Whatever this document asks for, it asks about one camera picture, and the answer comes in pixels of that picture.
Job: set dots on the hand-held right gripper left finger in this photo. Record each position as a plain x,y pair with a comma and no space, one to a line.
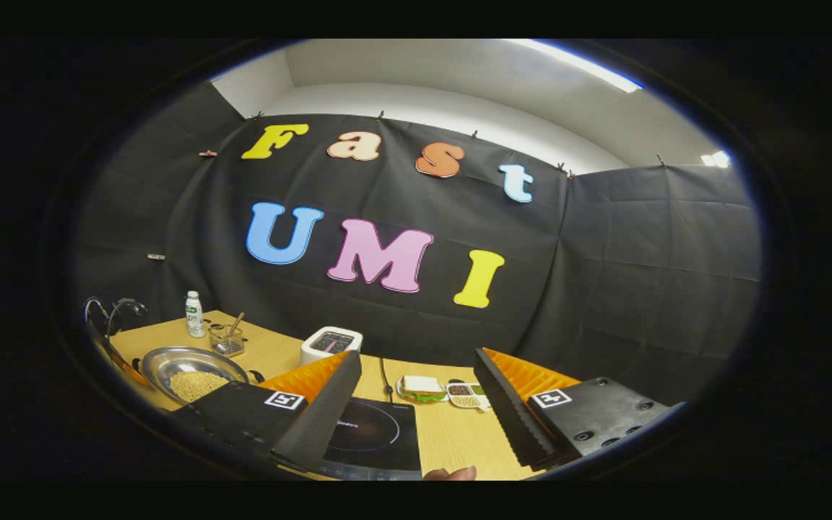
329,412

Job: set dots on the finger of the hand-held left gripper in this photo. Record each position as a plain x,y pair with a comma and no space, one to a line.
120,359

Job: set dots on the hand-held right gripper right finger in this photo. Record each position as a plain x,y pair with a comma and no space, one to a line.
506,412

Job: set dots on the black induction cooktop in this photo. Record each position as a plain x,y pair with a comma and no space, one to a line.
380,433

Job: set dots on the stainless steel pot with beans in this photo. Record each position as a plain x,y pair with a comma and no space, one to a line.
192,368

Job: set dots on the white divided grain dish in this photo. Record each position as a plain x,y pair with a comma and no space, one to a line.
466,396

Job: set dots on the white toaster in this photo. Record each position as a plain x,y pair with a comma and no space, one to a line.
318,350

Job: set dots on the white bottle with green label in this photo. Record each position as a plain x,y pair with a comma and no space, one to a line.
195,318

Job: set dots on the sandwich on green plate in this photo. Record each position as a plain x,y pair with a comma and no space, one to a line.
422,388

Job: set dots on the black backdrop cloth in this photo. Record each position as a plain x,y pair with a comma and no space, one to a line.
604,274

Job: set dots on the small ceiling light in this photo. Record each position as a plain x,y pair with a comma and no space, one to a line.
716,159

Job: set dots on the long ceiling light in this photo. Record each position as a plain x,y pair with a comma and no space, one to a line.
582,65

